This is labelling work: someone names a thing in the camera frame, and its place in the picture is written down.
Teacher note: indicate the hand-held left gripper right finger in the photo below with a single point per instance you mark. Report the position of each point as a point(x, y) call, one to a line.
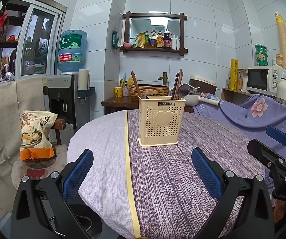
point(205, 171)

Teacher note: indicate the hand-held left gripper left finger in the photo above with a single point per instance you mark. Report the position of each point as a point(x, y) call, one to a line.
point(79, 171)

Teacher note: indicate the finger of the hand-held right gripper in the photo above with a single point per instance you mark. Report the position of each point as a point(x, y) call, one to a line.
point(278, 135)
point(264, 151)

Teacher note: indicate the cream perforated utensil basket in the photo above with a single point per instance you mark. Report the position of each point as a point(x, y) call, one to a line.
point(161, 129)

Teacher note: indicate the dark brown chopstick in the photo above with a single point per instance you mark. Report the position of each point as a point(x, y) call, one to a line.
point(175, 84)

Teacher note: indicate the person's right hand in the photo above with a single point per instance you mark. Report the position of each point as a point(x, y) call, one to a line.
point(281, 210)

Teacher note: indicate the purple floral blanket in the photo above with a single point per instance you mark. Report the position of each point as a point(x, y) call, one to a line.
point(257, 119)

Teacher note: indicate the purple striped tablecloth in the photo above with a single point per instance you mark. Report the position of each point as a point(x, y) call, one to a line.
point(162, 179)

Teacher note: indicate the round brown stool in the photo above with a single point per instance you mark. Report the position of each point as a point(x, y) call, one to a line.
point(33, 173)

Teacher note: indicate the dark wooden chair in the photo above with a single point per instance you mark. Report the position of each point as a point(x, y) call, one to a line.
point(59, 124)

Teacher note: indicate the printed snack bag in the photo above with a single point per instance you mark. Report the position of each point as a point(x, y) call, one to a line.
point(35, 134)

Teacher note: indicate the white microwave oven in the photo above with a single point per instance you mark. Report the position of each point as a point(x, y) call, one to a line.
point(257, 78)

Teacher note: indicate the light wooden cabinet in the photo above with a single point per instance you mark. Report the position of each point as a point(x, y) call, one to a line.
point(232, 94)

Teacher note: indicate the glass storage jar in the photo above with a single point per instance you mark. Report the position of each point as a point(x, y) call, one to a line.
point(242, 79)

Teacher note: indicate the white pan with glass lid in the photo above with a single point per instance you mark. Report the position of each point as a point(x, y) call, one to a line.
point(195, 100)

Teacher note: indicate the small clear bottle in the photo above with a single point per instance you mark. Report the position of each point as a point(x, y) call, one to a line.
point(228, 82)

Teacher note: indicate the orange-lidded jar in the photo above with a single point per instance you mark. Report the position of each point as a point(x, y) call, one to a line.
point(279, 60)

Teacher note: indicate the yellow roll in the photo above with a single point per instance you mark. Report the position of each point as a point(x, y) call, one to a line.
point(234, 74)

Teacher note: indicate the grey water dispenser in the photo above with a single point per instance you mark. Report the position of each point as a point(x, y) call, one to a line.
point(63, 97)

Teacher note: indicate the grey-blue cup holder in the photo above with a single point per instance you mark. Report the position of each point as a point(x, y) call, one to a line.
point(86, 92)

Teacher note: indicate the dark wooden counter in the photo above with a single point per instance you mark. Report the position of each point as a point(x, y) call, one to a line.
point(118, 102)

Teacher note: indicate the white ladle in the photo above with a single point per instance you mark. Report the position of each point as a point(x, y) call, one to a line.
point(194, 87)

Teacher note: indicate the white and brown rice cooker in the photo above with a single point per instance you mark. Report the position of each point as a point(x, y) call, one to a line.
point(204, 83)

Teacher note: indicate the yellow cup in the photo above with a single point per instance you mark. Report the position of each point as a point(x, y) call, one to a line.
point(118, 91)

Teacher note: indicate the white cup dispenser tube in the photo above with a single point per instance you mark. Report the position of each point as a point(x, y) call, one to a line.
point(83, 79)

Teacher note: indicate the small pump bottle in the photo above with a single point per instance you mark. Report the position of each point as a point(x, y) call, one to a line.
point(125, 90)

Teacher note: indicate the woven basket basin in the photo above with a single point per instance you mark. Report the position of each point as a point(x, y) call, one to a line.
point(155, 90)

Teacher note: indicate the beige cloth panel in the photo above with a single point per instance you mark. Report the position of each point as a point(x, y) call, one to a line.
point(3, 114)

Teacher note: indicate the tall stack of paper cups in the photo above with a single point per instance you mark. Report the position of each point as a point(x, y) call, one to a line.
point(282, 39)

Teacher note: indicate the bronze faucet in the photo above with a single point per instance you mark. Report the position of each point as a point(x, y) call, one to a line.
point(164, 78)

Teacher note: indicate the blue water jug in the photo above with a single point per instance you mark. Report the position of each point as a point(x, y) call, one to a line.
point(71, 49)

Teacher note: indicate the green hanging packet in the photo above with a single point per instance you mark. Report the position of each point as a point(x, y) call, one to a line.
point(114, 39)

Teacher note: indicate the row of condiment bottles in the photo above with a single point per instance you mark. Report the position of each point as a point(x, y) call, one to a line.
point(167, 39)

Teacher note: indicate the aluminium sliding window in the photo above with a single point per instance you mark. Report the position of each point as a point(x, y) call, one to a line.
point(25, 44)

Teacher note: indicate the red feathery decoration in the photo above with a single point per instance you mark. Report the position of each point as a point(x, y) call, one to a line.
point(0, 21)

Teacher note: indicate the dark wooden wall shelf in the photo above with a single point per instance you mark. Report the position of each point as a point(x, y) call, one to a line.
point(152, 50)

